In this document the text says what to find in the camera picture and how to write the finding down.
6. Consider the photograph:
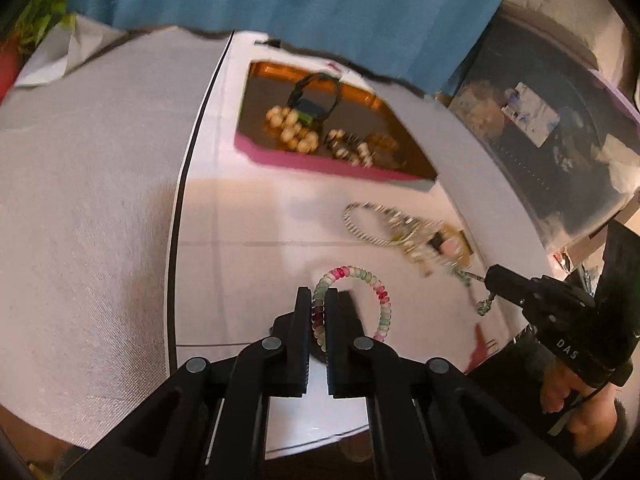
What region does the chain jewelry pile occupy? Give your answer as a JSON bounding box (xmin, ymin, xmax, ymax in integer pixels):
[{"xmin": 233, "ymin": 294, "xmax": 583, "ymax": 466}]
[{"xmin": 400, "ymin": 220, "xmax": 496, "ymax": 317}]

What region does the cream pearl bracelet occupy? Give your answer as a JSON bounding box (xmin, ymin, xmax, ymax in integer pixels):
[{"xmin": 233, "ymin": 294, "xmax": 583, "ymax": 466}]
[{"xmin": 264, "ymin": 105, "xmax": 321, "ymax": 155}]

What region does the clear storage box purple lid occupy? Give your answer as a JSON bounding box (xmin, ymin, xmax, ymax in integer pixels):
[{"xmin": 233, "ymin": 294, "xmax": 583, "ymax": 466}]
[{"xmin": 447, "ymin": 15, "xmax": 640, "ymax": 261}]

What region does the beige fabric storage box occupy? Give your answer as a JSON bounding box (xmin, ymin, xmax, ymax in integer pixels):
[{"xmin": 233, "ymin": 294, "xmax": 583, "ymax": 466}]
[{"xmin": 500, "ymin": 0, "xmax": 633, "ymax": 73}]

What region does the pink white bead bracelet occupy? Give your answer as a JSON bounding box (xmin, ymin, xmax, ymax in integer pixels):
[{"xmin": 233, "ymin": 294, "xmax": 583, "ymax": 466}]
[{"xmin": 311, "ymin": 265, "xmax": 392, "ymax": 348}]

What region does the person's right hand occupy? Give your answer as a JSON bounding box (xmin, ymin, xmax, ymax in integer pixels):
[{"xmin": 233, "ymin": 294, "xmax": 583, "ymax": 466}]
[{"xmin": 541, "ymin": 364, "xmax": 621, "ymax": 443}]

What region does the blue curtain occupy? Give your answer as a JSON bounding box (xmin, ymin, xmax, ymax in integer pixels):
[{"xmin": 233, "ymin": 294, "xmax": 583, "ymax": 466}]
[{"xmin": 55, "ymin": 0, "xmax": 531, "ymax": 96}]

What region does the orange rectangular tray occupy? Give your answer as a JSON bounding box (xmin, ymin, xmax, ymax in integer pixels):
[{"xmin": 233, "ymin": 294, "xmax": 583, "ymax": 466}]
[{"xmin": 235, "ymin": 60, "xmax": 440, "ymax": 196}]

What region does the green potted plant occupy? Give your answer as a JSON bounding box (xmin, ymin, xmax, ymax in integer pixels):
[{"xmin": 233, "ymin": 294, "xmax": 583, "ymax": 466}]
[{"xmin": 14, "ymin": 0, "xmax": 78, "ymax": 58}]

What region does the red flower pot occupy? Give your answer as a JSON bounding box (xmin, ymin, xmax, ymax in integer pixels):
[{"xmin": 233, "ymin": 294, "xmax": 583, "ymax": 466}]
[{"xmin": 0, "ymin": 40, "xmax": 28, "ymax": 103}]

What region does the black white bead bracelet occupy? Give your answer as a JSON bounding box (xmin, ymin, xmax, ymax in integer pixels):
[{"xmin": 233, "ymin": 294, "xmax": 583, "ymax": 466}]
[{"xmin": 324, "ymin": 129, "xmax": 375, "ymax": 168}]

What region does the black wrist watch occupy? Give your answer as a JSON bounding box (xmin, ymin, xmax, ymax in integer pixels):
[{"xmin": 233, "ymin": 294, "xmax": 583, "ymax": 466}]
[{"xmin": 289, "ymin": 72, "xmax": 343, "ymax": 126}]

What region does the grey tablecloth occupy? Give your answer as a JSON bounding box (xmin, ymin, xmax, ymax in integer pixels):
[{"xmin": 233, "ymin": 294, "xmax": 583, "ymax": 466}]
[{"xmin": 0, "ymin": 27, "xmax": 236, "ymax": 448}]

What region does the person's right forearm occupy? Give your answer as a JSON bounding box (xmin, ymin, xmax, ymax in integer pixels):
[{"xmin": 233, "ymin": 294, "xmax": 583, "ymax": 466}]
[{"xmin": 575, "ymin": 399, "xmax": 640, "ymax": 472}]

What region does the white printed table runner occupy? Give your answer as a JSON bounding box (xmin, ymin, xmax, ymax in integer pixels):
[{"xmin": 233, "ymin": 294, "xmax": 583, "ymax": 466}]
[{"xmin": 167, "ymin": 32, "xmax": 556, "ymax": 461}]

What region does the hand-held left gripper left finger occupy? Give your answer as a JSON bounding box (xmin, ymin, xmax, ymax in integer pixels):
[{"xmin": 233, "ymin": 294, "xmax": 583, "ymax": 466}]
[{"xmin": 60, "ymin": 286, "xmax": 312, "ymax": 480}]

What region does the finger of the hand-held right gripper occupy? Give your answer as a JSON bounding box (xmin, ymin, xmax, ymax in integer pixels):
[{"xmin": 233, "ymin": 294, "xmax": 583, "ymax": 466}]
[{"xmin": 485, "ymin": 265, "xmax": 596, "ymax": 321}]

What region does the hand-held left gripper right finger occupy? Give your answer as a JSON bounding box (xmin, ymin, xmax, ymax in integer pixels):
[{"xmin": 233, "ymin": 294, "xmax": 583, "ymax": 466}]
[{"xmin": 325, "ymin": 287, "xmax": 583, "ymax": 480}]

